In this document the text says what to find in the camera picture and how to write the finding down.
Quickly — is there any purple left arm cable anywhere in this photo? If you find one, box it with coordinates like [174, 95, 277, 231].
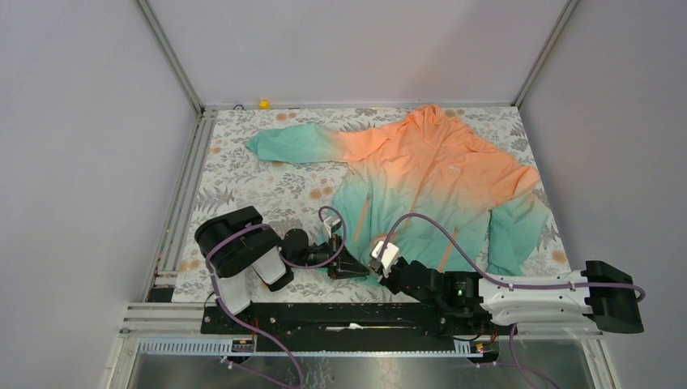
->
[205, 206, 348, 389]

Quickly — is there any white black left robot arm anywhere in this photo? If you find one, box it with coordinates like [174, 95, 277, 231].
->
[194, 206, 369, 333]

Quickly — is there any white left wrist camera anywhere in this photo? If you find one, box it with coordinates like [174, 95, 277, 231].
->
[323, 216, 341, 237]

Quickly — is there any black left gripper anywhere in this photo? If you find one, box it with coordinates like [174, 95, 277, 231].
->
[291, 233, 369, 280]

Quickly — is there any aluminium frame post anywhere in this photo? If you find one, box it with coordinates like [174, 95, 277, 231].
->
[511, 0, 581, 109]
[133, 0, 204, 116]

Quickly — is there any mint and orange zip jacket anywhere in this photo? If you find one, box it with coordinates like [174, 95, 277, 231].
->
[247, 105, 549, 276]

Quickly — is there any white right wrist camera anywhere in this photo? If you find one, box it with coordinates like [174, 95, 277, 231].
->
[369, 241, 400, 278]

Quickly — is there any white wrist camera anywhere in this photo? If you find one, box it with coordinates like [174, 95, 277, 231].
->
[323, 216, 341, 237]
[369, 241, 400, 278]

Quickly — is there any aluminium frame post right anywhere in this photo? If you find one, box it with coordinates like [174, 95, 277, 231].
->
[511, 0, 581, 109]

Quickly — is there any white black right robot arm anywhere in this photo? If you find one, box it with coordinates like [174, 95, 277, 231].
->
[375, 257, 644, 334]

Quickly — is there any aluminium frame post left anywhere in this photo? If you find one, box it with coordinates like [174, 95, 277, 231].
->
[133, 0, 204, 116]

